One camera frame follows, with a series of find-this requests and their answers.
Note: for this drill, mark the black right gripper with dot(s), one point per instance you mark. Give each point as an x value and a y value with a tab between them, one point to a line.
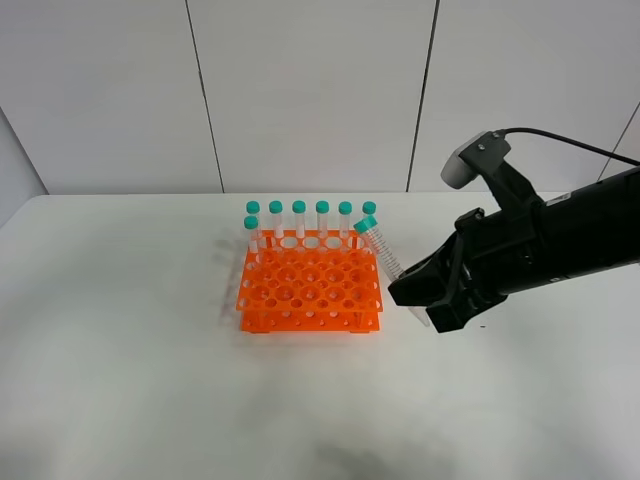
484	261

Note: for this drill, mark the teal-capped test tube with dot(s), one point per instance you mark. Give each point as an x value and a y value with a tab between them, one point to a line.
369	231

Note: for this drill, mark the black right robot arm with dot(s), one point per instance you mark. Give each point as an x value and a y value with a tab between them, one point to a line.
593	229

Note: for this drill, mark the orange test tube rack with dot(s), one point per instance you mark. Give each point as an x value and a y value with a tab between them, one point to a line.
314	284

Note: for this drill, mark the second row teal-capped tube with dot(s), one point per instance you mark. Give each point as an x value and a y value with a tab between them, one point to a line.
254	245

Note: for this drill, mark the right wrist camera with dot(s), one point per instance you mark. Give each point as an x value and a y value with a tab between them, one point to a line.
479	156

